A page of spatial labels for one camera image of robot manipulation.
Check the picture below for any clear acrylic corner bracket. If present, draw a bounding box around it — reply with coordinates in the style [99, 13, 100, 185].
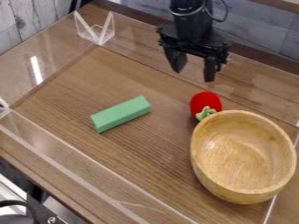
[73, 11, 115, 46]

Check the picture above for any wooden bowl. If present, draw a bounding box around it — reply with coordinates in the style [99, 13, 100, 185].
[191, 110, 296, 205]

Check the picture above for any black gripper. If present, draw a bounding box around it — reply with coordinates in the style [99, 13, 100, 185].
[156, 24, 232, 82]

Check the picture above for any clear acrylic tray wall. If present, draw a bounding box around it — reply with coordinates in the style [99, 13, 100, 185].
[0, 13, 299, 224]

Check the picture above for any black clamp with cable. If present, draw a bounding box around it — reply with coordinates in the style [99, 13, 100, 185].
[0, 196, 69, 224]

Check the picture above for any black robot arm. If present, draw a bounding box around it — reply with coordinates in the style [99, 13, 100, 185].
[156, 0, 232, 82]

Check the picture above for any red toy fruit green stem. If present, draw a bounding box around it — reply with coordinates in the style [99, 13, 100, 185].
[190, 91, 223, 121]

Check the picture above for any green rectangular block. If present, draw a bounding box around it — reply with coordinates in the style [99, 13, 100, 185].
[89, 95, 151, 133]

